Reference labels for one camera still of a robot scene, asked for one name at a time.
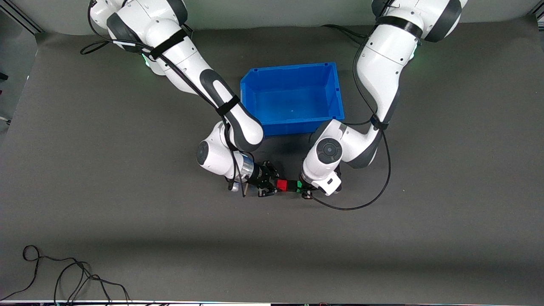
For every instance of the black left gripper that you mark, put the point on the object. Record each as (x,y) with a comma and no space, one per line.
(304,190)

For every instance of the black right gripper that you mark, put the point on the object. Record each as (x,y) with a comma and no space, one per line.
(260,175)

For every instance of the small red cube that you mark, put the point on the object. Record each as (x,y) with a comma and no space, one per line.
(281,185)

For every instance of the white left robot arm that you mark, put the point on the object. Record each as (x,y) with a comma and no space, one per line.
(382,72)

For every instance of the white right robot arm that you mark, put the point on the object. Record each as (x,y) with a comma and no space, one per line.
(187,63)

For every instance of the small black cube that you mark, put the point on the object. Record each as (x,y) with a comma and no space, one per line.
(292,185)

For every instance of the dark grey table mat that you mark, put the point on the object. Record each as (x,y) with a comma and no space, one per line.
(272,246)

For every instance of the blue plastic storage bin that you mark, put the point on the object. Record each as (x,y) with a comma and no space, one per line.
(293,100)

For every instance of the aluminium frame rail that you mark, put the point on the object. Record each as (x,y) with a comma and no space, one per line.
(25,19)

